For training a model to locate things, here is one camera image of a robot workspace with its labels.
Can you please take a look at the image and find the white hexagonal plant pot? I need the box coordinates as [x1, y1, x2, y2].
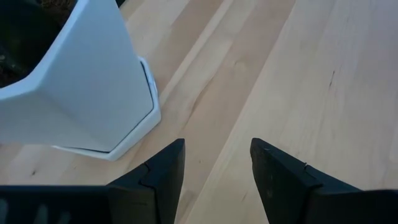
[0, 0, 162, 162]

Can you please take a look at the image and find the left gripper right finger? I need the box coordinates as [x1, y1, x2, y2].
[249, 137, 398, 224]

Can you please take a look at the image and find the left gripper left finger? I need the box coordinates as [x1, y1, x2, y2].
[0, 138, 187, 224]

